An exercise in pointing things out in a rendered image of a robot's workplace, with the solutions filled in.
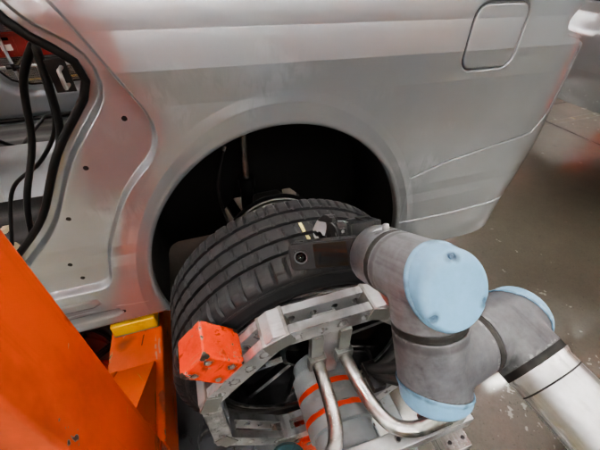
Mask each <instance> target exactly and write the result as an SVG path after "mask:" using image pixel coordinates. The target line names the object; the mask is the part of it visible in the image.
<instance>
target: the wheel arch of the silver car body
mask: <svg viewBox="0 0 600 450"><path fill-rule="evenodd" d="M244 135H246V143H247V156H248V168H249V173H251V174H253V175H254V181H255V187H254V194H257V193H261V192H266V191H271V190H280V189H284V188H291V189H292V190H294V191H295V192H297V194H299V196H301V197H302V198H304V199H309V198H314V199H324V200H325V199H328V200H332V201H339V202H341V203H345V204H350V205H352V206H354V207H356V208H358V209H360V210H362V211H363V212H365V213H367V214H368V215H370V216H371V217H372V218H376V219H380V220H381V225H382V224H383V223H388V224H389V227H391V228H395V229H397V228H398V222H399V196H398V191H397V187H396V182H395V179H394V177H393V174H392V172H391V170H390V169H389V167H388V165H387V163H386V162H385V160H384V159H383V157H382V156H381V155H380V154H379V152H378V151H377V150H376V149H375V148H374V147H373V146H372V145H370V144H369V143H368V142H367V141H365V140H364V139H363V138H361V137H359V136H357V135H356V134H354V133H353V132H351V131H349V130H347V129H343V128H340V127H338V126H335V125H331V124H328V123H323V122H317V121H282V122H275V123H271V124H267V125H262V126H260V127H256V128H253V129H249V130H247V131H244V132H242V133H239V134H237V135H236V136H234V137H231V138H229V139H227V140H225V141H223V142H222V143H220V144H218V145H217V146H215V147H214V148H212V149H211V150H209V151H208V152H207V153H205V154H204V155H202V156H201V157H200V158H199V159H197V160H196V161H195V162H194V163H193V164H192V165H191V166H189V167H188V168H187V169H186V170H185V172H184V173H183V174H182V175H181V176H180V177H179V178H178V180H177V181H176V182H175V183H174V185H173V186H172V187H171V189H170V190H169V192H168V193H167V195H166V197H165V198H164V199H163V201H162V203H161V205H160V207H159V209H158V212H157V214H156V215H155V218H154V222H153V225H152V228H151V231H150V235H149V240H148V247H147V267H148V273H149V278H150V280H151V284H152V287H153V289H154V292H155V294H156V296H157V298H158V300H159V301H160V303H161V304H162V306H163V307H164V308H165V309H166V310H167V311H169V310H170V309H171V306H170V302H171V279H170V259H169V252H170V248H171V246H172V245H173V244H175V243H177V242H178V241H181V240H186V239H191V238H199V237H202V236H207V235H211V234H212V233H215V231H216V230H218V229H219V228H221V227H222V226H227V222H226V220H225V218H224V215H223V213H222V210H221V206H220V203H219V199H218V195H217V172H218V167H219V161H220V158H221V149H222V146H226V151H225V153H224V156H223V161H222V166H221V176H220V192H221V201H222V203H223V206H224V209H225V208H226V207H227V206H228V204H229V203H230V202H231V201H232V200H233V198H236V197H241V193H240V188H239V187H238V176H239V175H240V174H243V171H242V160H241V149H240V139H239V138H240V137H242V136H244Z"/></svg>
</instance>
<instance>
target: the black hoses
mask: <svg viewBox="0 0 600 450"><path fill-rule="evenodd" d="M361 369H362V372H363V374H364V376H365V378H366V379H367V381H368V383H369V385H370V387H371V390H372V393H377V392H379V391H381V390H384V389H386V386H387V383H388V384H390V385H394V386H397V387H399V386H398V381H397V380H396V358H395V351H394V350H393V351H391V352H390V353H389V354H387V355H386V356H385V357H383V358H382V359H381V360H380V361H379V362H377V363H375V362H374V360H373V359H371V360H369V361H366V362H362V364H361Z"/></svg>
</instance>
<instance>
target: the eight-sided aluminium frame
mask: <svg viewBox="0 0 600 450"><path fill-rule="evenodd" d="M333 309H335V310H336V311H334V312H329V313H325V314H323V315H320V316H316V317H313V318H312V315H314V314H318V313H324V312H326V311H330V310H333ZM373 320H379V321H383V322H385V323H387V324H389V325H391V320H390V313H389V305H388V298H387V297H386V296H384V295H382V294H381V293H380V292H379V291H377V290H376V289H374V288H372V287H370V286H369V285H367V284H358V286H356V287H350V288H347V289H344V290H340V291H337V292H334V293H330V294H327V295H324V296H317V297H315V298H311V299H307V300H304V301H301V302H297V303H294V304H288V305H285V306H280V305H279V306H277V307H275V308H273V309H271V310H269V311H265V312H264V313H263V314H262V315H261V316H259V317H257V318H255V319H254V322H253V323H252V324H251V325H250V326H249V327H248V328H247V329H246V330H245V331H244V332H243V333H242V334H241V335H240V336H239V341H240V345H241V350H242V354H243V358H244V364H243V365H242V366H241V367H240V368H239V369H238V370H236V371H235V372H234V373H233V374H232V375H231V376H230V377H229V378H228V379H226V380H225V381H224V382H223V383H221V384H220V383H212V382H205V381H197V380H196V391H197V401H198V407H199V409H200V414H202V415H203V417H204V420H205V422H206V424H207V426H208V428H209V430H210V432H211V434H212V437H213V442H214V444H216V446H224V447H228V446H263V445H275V446H278V445H279V444H281V443H283V442H294V441H295V440H296V439H299V438H303V437H306V436H308V432H307V429H306V427H305V424H304V425H301V426H298V427H296V428H295V425H294V422H297V421H302V420H303V419H304V418H303V415H302V412H301V410H300V409H299V410H296V411H293V412H290V413H285V414H281V415H273V414H258V413H242V412H229V411H228V408H227V405H226V403H225V400H224V399H225V398H226V397H228V396H229V395H230V394H231V393H232V392H233V391H234V390H236V389H237V388H238V387H239V386H240V385H241V384H243V383H244V382H245V381H246V380H247V379H248V378H249V377H251V376H252V375H253V374H254V373H255V372H256V371H257V370H259V369H260V368H261V367H262V366H263V365H264V364H265V363H266V362H268V361H269V360H270V359H271V358H272V356H273V355H275V354H276V353H277V352H278V351H280V350H281V349H283V348H285V347H287V346H290V345H293V344H296V343H299V342H303V341H305V340H308V339H311V338H314V337H317V336H320V335H326V334H329V333H331V332H335V331H338V330H341V329H343V328H346V327H350V326H355V325H358V324H361V323H365V322H367V321H373ZM396 388H397V386H394V385H390V384H388V383H387V386H386V389H384V390H381V391H379V392H377V393H373V395H375V397H376V398H377V399H378V401H379V400H380V399H381V398H383V397H384V396H386V395H387V394H389V393H390V392H391V391H393V390H394V389H396ZM236 428H239V429H236ZM246 429H271V430H246Z"/></svg>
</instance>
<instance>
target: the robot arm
mask: <svg viewBox="0 0 600 450"><path fill-rule="evenodd" d="M364 219H370V220H364ZM373 223H377V224H378V225H376V224H373ZM313 235H314V238H313V239H304V240H295V241H293V242H292V243H291V245H290V246H289V247H288V254H289V261H290V266H291V268H292V269H293V270H295V271H300V270H311V269H324V268H336V267H347V266H351V268H352V271H353V272H354V274H355V276H356V277H357V278H358V279H360V280H361V281H363V282H364V283H366V284H367V285H369V286H370V287H372V288H374V289H376V290H377V291H379V292H380V293H381V294H382V295H384V296H386V297H387V299H388V305H389V313H390V320H391V329H392V336H393V343H394V351H395V358H396V380H397V381H398V386H399V390H400V394H401V397H402V398H403V400H404V401H405V403H406V404H407V405H408V406H409V407H410V408H411V409H412V410H413V411H415V412H416V413H418V414H420V415H421V416H424V417H426V418H429V419H432V420H434V421H458V420H461V419H463V418H465V417H467V416H468V415H469V414H470V413H471V412H472V410H473V407H474V405H475V403H476V396H475V394H474V392H473V391H474V388H475V387H476V386H477V385H479V384H480V383H482V382H483V381H484V380H486V379H488V378H489V377H491V376H492V375H494V374H496V373H497V372H499V373H500V375H501V376H502V377H503V378H504V379H505V380H506V382H507V383H508V384H509V385H510V386H511V387H513V388H515V390H516V391H517V392H518V393H519V394H520V395H521V397H522V398H523V399H524V400H525V401H526V402H527V404H528V405H529V406H530V407H531V408H532V410H533V411H534V412H535V413H536V414H537V416H538V417H539V418H540V419H541V420H542V421H543V422H544V423H545V425H546V426H547V427H548V428H549V429H550V430H551V431H552V432H553V433H554V435H555V436H556V437H557V438H558V439H559V441H560V442H561V443H562V444H563V445H564V446H565V448H566V449H567V450H600V379H599V378H598V377H597V376H596V375H595V374H594V373H593V372H592V371H591V370H590V369H589V368H588V367H587V366H586V365H585V364H584V363H583V362H582V361H581V360H580V359H579V358H578V357H577V356H576V355H575V354H573V353H572V352H571V350H570V348H569V347H568V345H566V344H565V343H564V342H563V341H562V340H561V339H560V338H559V337H558V336H557V335H556V334H555V333H554V316H553V315H552V313H551V311H550V309H549V308H548V306H547V305H546V304H545V303H544V302H543V301H542V300H541V299H540V298H539V297H538V296H536V295H534V294H533V293H531V292H529V291H528V290H526V289H523V288H520V287H511V286H506V287H498V288H496V289H493V290H489V291H488V278H487V275H486V273H485V270H484V268H483V266H482V265H481V263H480V262H479V260H478V259H477V258H476V257H475V256H474V255H472V254H471V253H469V252H467V251H465V250H463V249H461V248H459V247H457V246H455V245H453V244H451V243H448V242H446V241H443V240H434V239H430V238H427V237H422V236H419V235H415V234H413V233H410V232H406V231H403V230H400V229H395V228H391V227H389V224H388V223H383V224H382V225H381V220H380V219H376V218H372V217H370V216H366V215H365V216H359V217H354V218H350V219H346V221H338V218H337V216H336V215H335V214H326V215H322V216H321V217H320V218H319V219H318V220H317V221H316V223H315V225H314V228H313ZM326 236H327V237H326Z"/></svg>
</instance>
